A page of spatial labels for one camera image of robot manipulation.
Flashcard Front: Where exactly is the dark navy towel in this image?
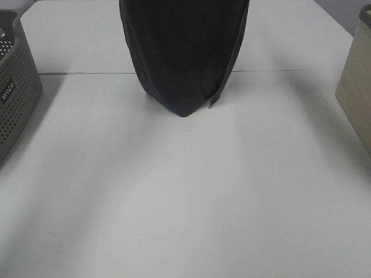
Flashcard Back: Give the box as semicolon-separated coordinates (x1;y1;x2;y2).
119;1;249;117

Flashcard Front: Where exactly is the beige bin with grey rim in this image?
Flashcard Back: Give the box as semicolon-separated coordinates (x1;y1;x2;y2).
336;4;370;152

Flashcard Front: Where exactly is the grey perforated plastic basket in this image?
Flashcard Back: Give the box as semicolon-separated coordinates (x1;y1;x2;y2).
1;9;42;162

